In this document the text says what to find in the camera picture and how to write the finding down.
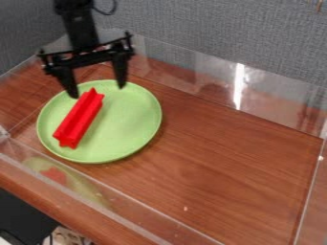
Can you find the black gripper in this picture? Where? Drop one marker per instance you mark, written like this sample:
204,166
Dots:
60,58

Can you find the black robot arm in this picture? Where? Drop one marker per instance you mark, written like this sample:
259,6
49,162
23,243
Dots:
83,47

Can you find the green round plate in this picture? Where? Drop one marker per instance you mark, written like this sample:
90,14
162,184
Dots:
124,127

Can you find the white power strip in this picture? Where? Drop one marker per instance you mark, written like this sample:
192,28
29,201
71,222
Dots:
64,236

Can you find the clear acrylic enclosure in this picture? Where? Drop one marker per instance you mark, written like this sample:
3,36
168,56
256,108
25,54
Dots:
232,175

